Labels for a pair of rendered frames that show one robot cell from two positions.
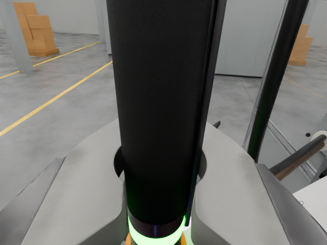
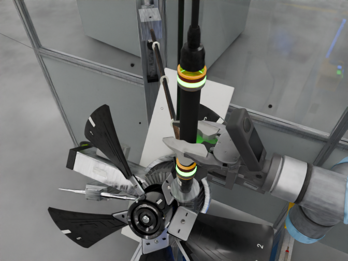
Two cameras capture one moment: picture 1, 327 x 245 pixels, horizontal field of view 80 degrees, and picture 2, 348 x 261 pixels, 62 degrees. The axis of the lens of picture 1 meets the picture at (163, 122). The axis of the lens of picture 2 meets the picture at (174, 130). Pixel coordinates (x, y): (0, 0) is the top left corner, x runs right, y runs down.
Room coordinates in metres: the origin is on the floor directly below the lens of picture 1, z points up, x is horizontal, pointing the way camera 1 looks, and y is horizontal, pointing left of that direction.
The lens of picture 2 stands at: (-0.05, 0.33, 2.02)
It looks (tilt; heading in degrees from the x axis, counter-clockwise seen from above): 50 degrees down; 295
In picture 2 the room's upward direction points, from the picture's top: straight up
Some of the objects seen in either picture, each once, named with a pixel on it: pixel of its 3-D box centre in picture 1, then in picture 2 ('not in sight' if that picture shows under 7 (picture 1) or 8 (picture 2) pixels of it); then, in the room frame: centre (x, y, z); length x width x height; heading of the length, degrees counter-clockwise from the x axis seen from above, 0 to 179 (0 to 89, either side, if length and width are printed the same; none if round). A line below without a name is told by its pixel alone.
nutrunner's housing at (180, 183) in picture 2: not in sight; (188, 136); (0.07, 0.00, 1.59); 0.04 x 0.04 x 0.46
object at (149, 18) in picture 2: not in sight; (149, 23); (0.44, -0.51, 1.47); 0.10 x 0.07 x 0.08; 125
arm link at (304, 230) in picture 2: not in sight; (315, 212); (-0.20, -0.02, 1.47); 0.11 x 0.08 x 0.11; 64
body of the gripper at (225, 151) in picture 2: not in sight; (241, 163); (-0.04, 0.00, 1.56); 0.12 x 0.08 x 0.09; 0
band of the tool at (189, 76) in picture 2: not in sight; (191, 76); (0.07, 0.00, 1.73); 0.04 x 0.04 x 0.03
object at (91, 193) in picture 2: not in sight; (94, 193); (0.42, 0.00, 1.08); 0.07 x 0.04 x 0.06; 11
